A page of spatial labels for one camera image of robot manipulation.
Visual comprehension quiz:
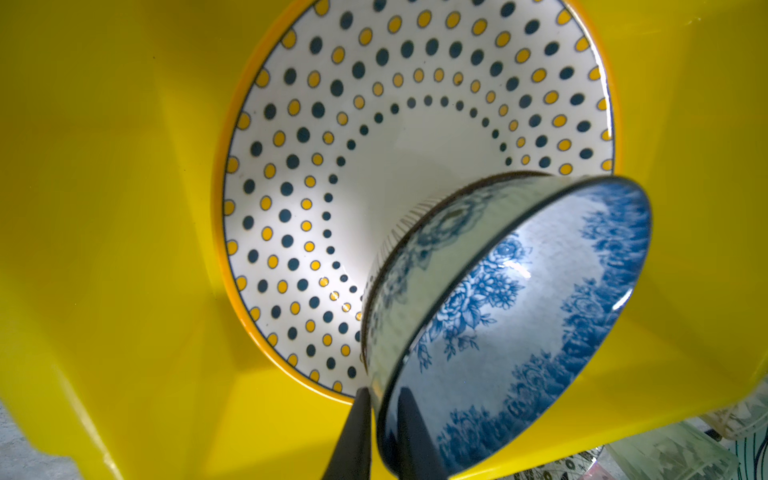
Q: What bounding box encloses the dotted plate yellow rim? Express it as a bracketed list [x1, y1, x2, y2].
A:
[212, 1, 616, 403]

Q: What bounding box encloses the black leaf patterned bowl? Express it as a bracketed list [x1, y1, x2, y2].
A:
[507, 446, 604, 480]

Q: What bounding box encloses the purple striped bowl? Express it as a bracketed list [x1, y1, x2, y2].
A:
[362, 171, 542, 320]

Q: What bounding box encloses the amber plastic cup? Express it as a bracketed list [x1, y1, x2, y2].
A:
[700, 378, 767, 440]

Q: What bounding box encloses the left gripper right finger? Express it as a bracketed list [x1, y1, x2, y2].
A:
[397, 388, 447, 480]

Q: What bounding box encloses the yellow plastic bin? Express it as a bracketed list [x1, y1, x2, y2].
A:
[1, 1, 767, 479]

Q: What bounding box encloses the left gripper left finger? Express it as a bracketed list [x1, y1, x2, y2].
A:
[322, 387, 372, 480]

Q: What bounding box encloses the blue floral bowl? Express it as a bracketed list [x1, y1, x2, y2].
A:
[361, 171, 652, 475]

